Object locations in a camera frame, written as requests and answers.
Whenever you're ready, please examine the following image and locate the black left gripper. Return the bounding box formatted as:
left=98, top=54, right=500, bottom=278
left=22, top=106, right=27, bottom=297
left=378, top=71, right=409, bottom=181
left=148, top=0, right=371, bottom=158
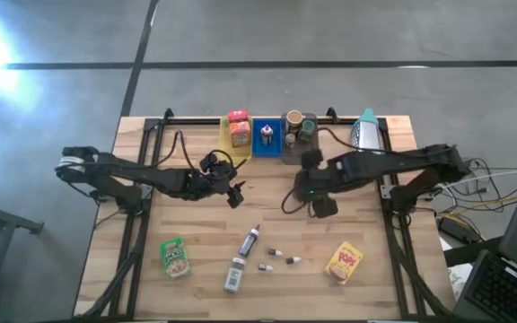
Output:
left=193, top=158, right=248, bottom=210

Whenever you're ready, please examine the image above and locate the yellow Corn Pops box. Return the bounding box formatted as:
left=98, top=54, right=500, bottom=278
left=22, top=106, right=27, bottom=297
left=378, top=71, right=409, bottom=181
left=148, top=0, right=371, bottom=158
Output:
left=323, top=240, right=364, bottom=286

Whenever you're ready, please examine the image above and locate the yellow plastic bin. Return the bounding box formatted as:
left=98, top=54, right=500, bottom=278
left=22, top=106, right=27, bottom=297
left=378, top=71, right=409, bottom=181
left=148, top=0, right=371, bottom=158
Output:
left=215, top=114, right=254, bottom=165

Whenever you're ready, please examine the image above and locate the orange Mini-Wheats cereal box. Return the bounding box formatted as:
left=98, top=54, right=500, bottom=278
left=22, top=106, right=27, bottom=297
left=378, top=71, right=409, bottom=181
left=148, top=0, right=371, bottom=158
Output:
left=229, top=120, right=252, bottom=148

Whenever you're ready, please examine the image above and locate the black power brick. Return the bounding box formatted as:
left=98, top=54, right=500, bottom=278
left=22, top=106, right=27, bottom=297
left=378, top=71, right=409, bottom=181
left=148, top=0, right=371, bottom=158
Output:
left=437, top=217, right=471, bottom=246

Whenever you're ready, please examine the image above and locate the green Apple Jacks box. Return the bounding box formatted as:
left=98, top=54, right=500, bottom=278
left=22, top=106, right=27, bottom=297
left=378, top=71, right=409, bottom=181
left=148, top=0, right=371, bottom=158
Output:
left=159, top=237, right=192, bottom=280

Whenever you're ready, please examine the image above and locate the small red cereal box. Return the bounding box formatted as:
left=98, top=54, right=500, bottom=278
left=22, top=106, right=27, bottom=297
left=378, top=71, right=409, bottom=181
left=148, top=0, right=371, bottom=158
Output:
left=227, top=109, right=250, bottom=124

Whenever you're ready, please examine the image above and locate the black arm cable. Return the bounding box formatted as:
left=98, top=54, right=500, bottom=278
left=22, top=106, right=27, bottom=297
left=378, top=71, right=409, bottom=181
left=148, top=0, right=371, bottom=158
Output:
left=148, top=129, right=238, bottom=180
left=280, top=127, right=379, bottom=215

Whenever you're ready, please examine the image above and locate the grey translucent plastic bin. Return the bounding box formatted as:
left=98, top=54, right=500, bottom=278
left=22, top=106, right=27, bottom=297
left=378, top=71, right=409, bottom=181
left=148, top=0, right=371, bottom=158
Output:
left=279, top=111, right=320, bottom=166

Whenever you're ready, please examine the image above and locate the white cable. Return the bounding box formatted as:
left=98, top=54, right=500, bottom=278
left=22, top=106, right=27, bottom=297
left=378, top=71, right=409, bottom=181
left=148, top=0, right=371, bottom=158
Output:
left=437, top=168, right=517, bottom=189

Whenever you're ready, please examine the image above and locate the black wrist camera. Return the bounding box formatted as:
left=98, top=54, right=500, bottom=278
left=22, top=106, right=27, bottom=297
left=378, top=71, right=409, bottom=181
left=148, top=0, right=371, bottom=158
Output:
left=198, top=151, right=223, bottom=174
left=302, top=148, right=324, bottom=170

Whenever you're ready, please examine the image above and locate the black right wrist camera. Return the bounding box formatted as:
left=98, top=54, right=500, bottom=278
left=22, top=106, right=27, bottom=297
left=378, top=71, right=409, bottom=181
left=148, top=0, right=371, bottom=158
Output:
left=302, top=148, right=324, bottom=170

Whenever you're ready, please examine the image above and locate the teal metal box grater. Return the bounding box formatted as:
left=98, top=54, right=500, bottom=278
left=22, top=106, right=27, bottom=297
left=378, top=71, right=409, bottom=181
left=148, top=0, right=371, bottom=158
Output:
left=349, top=108, right=383, bottom=153

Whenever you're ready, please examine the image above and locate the purple-capped food colouring bottle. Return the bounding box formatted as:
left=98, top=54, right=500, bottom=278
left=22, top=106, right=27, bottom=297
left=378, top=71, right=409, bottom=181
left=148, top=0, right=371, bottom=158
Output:
left=238, top=223, right=261, bottom=258

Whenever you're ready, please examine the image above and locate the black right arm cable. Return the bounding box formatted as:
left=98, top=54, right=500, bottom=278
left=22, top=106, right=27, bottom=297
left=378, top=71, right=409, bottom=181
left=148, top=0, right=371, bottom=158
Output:
left=280, top=127, right=379, bottom=215

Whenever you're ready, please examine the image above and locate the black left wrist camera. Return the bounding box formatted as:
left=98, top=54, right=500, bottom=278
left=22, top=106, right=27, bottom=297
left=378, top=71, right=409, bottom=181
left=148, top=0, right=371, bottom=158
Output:
left=198, top=151, right=223, bottom=174

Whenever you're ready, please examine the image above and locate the green spice bottle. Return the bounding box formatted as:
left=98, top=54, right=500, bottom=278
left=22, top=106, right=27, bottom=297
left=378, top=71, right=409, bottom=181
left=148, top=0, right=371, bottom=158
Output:
left=298, top=119, right=317, bottom=144

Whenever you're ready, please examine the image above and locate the white paper scrap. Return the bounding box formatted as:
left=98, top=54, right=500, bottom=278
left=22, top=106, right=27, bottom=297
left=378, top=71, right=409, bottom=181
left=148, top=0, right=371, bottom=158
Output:
left=445, top=263, right=474, bottom=302

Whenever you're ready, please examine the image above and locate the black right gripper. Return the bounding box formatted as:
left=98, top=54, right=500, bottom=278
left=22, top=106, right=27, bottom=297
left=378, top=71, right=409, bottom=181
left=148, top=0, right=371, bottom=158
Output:
left=293, top=165, right=345, bottom=220

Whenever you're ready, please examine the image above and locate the black cable tangle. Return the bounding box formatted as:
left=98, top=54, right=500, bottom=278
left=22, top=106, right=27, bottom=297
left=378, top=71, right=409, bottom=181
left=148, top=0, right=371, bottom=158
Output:
left=462, top=156, right=511, bottom=212

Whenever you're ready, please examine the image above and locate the dark grey laptop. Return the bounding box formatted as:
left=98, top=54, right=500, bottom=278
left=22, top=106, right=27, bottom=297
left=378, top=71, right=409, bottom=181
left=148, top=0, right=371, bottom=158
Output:
left=453, top=147, right=517, bottom=323

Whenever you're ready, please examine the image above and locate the black aluminium table frame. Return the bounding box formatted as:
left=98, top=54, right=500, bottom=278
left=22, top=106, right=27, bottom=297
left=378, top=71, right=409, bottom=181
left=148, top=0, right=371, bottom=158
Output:
left=78, top=107, right=455, bottom=322

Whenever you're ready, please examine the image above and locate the yellow cable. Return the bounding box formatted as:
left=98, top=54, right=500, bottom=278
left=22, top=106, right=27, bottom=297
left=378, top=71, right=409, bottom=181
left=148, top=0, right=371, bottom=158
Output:
left=437, top=196, right=517, bottom=225

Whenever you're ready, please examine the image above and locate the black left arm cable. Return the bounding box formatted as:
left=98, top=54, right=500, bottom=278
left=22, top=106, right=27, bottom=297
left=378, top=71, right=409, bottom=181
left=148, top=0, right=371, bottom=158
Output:
left=148, top=129, right=238, bottom=180

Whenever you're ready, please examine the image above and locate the blue plastic bin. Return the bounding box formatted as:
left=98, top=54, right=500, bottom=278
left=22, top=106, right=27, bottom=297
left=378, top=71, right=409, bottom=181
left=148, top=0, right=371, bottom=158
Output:
left=251, top=118, right=284, bottom=159

